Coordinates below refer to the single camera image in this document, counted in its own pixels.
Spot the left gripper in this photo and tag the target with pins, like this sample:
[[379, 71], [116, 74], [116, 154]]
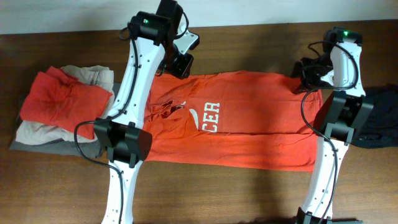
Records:
[[183, 70]]

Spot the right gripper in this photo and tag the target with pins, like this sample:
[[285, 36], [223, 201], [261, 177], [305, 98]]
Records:
[[306, 82]]

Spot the folded beige garment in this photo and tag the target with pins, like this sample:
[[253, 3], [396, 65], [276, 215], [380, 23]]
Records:
[[32, 133]]

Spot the black garment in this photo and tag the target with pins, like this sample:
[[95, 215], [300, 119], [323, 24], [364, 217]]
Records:
[[380, 129]]

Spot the folded red shirt on stack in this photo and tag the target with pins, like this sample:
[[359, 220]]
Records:
[[58, 99]]

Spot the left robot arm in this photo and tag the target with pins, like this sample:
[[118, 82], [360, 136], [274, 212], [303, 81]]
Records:
[[159, 42]]

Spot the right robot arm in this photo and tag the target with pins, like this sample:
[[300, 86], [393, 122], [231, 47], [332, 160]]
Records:
[[339, 120]]

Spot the red soccer t-shirt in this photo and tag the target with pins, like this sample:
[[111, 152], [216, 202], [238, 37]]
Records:
[[237, 119]]

